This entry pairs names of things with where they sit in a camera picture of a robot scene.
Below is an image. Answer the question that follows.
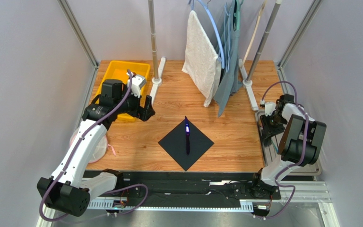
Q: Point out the rack pole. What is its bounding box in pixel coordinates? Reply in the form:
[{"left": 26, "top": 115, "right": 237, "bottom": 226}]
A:
[
  {"left": 148, "top": 0, "right": 158, "bottom": 79},
  {"left": 247, "top": 0, "right": 283, "bottom": 81}
]

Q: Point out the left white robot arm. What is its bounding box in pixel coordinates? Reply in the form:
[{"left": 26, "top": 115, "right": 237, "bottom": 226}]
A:
[{"left": 37, "top": 75, "right": 155, "bottom": 222}]

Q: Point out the right rack pole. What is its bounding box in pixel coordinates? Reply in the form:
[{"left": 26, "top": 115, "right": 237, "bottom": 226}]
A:
[{"left": 247, "top": 0, "right": 283, "bottom": 81}]

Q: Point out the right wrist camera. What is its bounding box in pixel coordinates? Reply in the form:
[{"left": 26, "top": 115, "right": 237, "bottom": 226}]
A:
[{"left": 260, "top": 99, "right": 277, "bottom": 116}]

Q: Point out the steel tray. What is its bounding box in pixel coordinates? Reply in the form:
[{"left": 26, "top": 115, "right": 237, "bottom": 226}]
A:
[{"left": 255, "top": 110, "right": 322, "bottom": 176}]

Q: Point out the blue clothes hanger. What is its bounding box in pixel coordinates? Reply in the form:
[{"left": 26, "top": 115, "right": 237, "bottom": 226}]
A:
[{"left": 198, "top": 0, "right": 226, "bottom": 69}]

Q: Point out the green clothes hanger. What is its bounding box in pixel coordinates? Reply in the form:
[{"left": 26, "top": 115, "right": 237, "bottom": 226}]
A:
[{"left": 233, "top": 0, "right": 244, "bottom": 31}]

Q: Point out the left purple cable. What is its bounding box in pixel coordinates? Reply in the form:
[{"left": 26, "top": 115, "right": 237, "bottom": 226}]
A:
[{"left": 38, "top": 70, "right": 149, "bottom": 223}]

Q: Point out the beige clothes hanger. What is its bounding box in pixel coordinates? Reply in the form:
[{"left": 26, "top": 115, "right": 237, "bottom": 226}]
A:
[{"left": 242, "top": 0, "right": 268, "bottom": 63}]

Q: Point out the white towel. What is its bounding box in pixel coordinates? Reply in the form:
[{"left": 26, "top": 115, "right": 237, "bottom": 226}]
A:
[{"left": 182, "top": 10, "right": 221, "bottom": 107}]

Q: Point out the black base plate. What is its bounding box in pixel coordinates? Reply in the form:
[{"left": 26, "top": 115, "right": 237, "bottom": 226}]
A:
[{"left": 84, "top": 170, "right": 314, "bottom": 209}]

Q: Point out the light blue wire hanger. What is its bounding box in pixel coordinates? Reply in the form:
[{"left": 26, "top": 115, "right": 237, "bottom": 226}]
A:
[{"left": 224, "top": 3, "right": 232, "bottom": 72}]

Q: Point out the left rack pole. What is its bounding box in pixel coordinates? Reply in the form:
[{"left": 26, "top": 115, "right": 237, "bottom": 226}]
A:
[{"left": 148, "top": 0, "right": 158, "bottom": 79}]

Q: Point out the iridescent spoon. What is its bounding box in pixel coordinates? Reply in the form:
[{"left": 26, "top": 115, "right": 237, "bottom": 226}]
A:
[{"left": 271, "top": 137, "right": 280, "bottom": 155}]

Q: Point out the yellow plastic bin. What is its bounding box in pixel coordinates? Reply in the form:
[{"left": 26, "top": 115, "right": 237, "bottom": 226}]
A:
[{"left": 93, "top": 61, "right": 150, "bottom": 121}]

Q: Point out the white mesh bag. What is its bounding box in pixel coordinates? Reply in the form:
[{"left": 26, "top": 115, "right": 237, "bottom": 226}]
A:
[{"left": 69, "top": 132, "right": 117, "bottom": 163}]

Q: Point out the teal grey shirt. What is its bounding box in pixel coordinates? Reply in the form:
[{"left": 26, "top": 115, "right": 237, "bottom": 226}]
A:
[{"left": 214, "top": 0, "right": 242, "bottom": 117}]

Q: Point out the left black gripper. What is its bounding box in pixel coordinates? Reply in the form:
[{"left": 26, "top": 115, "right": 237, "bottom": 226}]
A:
[{"left": 114, "top": 85, "right": 155, "bottom": 121}]

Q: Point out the left white rack foot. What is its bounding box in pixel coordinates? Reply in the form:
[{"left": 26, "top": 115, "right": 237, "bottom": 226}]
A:
[{"left": 149, "top": 57, "right": 166, "bottom": 106}]

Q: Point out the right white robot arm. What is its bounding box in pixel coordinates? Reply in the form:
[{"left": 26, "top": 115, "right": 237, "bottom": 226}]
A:
[{"left": 251, "top": 94, "right": 327, "bottom": 198}]

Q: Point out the black paper napkin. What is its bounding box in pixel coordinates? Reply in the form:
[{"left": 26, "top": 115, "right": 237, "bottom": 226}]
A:
[{"left": 158, "top": 120, "right": 214, "bottom": 171}]

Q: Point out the purple iridescent knife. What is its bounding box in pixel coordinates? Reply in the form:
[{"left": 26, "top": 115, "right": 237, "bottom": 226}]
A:
[{"left": 184, "top": 116, "right": 190, "bottom": 155}]

